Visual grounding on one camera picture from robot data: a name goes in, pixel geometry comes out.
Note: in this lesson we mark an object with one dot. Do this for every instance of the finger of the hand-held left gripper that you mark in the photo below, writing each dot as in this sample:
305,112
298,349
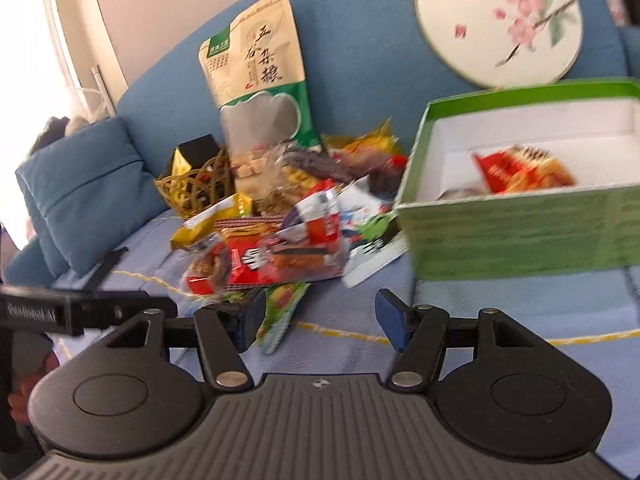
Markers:
140,307
107,270

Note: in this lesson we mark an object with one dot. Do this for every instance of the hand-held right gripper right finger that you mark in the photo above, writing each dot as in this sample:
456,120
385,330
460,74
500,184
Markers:
387,316

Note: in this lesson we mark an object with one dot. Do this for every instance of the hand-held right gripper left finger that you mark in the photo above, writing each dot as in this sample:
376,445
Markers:
254,312

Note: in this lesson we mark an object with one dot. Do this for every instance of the pile of mixed snack packets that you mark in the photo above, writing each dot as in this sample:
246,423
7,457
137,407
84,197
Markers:
310,232

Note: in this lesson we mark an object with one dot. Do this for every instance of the green cardboard box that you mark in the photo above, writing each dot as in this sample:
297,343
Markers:
500,240

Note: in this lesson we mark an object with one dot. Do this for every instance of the red biscuit snack packet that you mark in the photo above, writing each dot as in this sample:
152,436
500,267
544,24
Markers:
520,170

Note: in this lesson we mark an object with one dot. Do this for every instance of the blue pillow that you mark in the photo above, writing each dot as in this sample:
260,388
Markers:
85,190

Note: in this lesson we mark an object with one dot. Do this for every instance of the light blue stitched blanket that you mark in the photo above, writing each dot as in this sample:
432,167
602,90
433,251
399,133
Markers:
500,310

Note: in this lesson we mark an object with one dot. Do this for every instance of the woven wicker basket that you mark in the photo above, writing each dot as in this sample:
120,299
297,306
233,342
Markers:
197,195

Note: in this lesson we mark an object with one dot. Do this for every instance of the black yellow small carton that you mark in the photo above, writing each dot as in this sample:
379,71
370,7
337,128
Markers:
197,150

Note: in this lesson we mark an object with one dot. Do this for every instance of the dark cloth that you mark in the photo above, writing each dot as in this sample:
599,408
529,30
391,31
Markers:
55,127

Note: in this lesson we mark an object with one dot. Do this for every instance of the yellow clear snack packet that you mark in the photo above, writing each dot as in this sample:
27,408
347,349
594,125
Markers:
375,139

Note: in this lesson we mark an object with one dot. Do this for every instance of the large beige green grain pouch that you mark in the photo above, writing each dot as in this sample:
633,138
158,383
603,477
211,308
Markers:
260,60

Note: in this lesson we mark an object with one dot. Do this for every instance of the blue sofa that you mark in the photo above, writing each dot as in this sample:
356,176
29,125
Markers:
360,60

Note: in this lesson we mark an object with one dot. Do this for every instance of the round floral fabric fan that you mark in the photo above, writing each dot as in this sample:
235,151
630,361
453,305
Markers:
492,20

